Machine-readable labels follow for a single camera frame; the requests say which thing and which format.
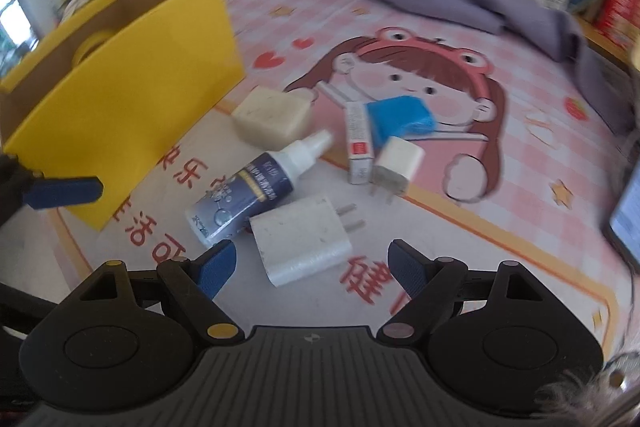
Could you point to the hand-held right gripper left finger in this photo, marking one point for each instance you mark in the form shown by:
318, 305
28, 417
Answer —
217, 269

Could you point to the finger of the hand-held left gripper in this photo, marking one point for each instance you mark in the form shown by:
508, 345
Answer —
65, 193

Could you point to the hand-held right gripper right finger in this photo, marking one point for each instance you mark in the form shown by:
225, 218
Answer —
407, 269

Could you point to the white spray bottle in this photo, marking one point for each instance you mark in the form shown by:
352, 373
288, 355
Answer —
240, 197

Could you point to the large white charger plug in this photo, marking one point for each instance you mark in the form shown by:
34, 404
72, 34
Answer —
300, 242

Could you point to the small white charger plug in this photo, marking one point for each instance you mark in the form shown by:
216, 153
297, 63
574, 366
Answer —
395, 167

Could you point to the yellow cardboard box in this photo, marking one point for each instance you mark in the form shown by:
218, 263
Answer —
125, 107

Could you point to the yellow tape roll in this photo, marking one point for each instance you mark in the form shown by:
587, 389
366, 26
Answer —
90, 44

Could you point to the beige soap bar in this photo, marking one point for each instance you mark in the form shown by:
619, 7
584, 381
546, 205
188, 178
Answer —
270, 114

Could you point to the pink checked tablecloth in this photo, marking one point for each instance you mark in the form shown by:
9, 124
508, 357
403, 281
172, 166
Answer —
500, 217

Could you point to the small white red box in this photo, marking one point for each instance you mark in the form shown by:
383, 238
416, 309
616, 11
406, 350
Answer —
359, 142

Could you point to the grey fur trim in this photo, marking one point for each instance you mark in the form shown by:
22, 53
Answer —
575, 392

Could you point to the black smartphone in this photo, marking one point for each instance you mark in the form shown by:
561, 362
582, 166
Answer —
627, 222

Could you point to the row of red books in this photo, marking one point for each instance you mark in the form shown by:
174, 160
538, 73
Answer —
622, 7

